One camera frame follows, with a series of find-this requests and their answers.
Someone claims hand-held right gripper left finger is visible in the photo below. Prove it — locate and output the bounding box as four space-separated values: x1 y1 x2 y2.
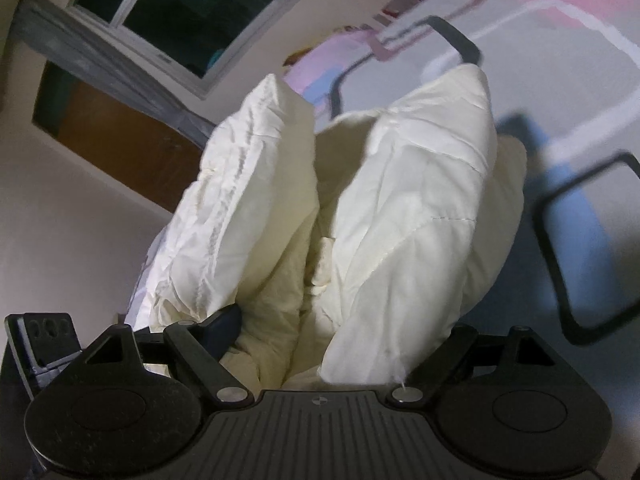
82 304 248 403

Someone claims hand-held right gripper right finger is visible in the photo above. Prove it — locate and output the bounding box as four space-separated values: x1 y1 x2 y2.
392 324 553 406

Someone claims white quilted duvet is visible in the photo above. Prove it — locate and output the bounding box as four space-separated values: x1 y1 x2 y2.
127 62 528 391

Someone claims brown wooden door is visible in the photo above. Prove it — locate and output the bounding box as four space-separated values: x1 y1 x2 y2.
32 60 208 213

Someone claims pink blanket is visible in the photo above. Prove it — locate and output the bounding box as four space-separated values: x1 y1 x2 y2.
285 30 373 103

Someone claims grey curtain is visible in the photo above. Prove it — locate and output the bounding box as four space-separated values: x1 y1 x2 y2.
12 0 218 148

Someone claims grey patterned bed sheet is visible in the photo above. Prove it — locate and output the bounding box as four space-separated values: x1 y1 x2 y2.
282 0 640 396

